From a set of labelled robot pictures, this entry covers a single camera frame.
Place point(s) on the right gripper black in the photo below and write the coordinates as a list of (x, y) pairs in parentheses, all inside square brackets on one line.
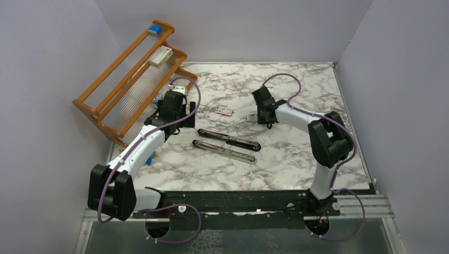
[(261, 121)]

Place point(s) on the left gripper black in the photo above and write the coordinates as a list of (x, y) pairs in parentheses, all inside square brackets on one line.
[(190, 124)]

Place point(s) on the silver staple strip tray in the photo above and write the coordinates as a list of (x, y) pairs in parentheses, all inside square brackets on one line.
[(252, 118)]

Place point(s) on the black stapler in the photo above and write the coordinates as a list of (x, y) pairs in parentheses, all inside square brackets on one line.
[(231, 140)]

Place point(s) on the red white staple box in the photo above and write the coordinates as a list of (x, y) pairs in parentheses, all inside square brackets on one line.
[(224, 111)]

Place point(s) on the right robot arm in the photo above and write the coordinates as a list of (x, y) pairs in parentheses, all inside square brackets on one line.
[(330, 141)]

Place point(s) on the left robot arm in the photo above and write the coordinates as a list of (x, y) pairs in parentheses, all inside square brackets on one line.
[(111, 188)]

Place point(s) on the blue white jar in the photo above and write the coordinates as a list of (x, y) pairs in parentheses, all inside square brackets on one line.
[(157, 98)]

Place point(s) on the white red box on shelf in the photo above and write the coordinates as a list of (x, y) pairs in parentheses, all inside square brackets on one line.
[(160, 56)]

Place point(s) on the orange wooden shelf rack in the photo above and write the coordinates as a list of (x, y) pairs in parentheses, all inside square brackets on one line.
[(118, 96)]

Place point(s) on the blue grey eraser block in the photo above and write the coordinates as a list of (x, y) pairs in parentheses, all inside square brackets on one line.
[(154, 30)]

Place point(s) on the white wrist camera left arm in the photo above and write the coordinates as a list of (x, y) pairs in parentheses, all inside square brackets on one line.
[(178, 88)]

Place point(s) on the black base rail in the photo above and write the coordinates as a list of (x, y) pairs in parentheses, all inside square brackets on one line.
[(281, 209)]

